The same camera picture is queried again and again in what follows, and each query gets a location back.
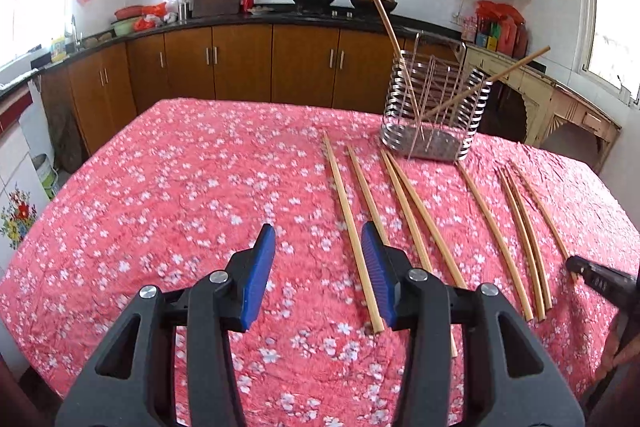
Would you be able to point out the pink floral tablecloth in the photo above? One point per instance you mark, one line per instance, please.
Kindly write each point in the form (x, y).
(175, 187)

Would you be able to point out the bunch of wooden chopsticks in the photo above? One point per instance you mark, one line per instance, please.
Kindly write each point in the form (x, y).
(340, 187)

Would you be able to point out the green basin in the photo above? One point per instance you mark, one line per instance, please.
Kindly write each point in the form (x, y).
(125, 27)

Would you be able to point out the white bucket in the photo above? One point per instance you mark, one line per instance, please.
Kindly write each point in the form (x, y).
(46, 174)

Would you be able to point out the red basin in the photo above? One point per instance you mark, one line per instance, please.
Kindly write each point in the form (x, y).
(129, 12)

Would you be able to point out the colourful boxes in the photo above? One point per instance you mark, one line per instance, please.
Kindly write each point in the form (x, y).
(482, 36)

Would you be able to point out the wooden base cabinets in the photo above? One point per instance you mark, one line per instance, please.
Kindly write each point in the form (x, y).
(240, 67)

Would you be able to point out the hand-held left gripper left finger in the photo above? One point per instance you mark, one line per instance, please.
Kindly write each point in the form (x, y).
(257, 277)

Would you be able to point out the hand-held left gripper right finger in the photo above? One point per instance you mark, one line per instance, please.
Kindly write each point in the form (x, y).
(380, 277)

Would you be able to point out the cream side table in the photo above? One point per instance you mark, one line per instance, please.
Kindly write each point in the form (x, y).
(560, 107)

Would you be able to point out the yellow dish soap bottle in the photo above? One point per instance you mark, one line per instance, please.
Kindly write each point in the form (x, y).
(58, 49)

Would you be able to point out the red plastic bags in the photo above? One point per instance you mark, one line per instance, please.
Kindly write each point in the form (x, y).
(152, 14)

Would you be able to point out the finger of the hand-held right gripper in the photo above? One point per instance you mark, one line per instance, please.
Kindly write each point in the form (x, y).
(605, 279)

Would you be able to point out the metal faucet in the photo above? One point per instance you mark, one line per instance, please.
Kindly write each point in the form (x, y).
(76, 34)

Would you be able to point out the red bags pile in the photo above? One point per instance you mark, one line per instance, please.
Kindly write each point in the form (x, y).
(502, 22)

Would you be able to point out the white floral cabinet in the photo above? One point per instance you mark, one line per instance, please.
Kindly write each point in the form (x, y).
(17, 187)

